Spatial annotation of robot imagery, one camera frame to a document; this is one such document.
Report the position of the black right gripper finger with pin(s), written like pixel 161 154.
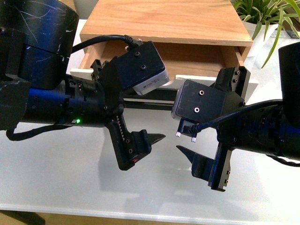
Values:
pixel 188 153

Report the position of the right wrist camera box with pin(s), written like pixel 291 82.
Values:
pixel 196 103

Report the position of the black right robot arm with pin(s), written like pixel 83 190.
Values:
pixel 270 127

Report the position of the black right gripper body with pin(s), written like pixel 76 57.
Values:
pixel 234 82

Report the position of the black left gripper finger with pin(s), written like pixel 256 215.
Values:
pixel 154 138

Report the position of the spider plant in white pot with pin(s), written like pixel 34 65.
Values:
pixel 262 18

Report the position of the white drawer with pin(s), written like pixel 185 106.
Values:
pixel 182 61

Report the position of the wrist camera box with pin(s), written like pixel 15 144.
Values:
pixel 196 103
pixel 142 69

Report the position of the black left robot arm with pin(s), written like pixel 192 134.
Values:
pixel 37 95

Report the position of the black drawer handle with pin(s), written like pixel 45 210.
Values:
pixel 158 99

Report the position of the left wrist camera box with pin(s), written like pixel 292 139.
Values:
pixel 142 69

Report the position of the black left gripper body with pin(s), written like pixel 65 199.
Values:
pixel 103 106

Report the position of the wooden drawer cabinet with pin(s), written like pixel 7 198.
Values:
pixel 199 22

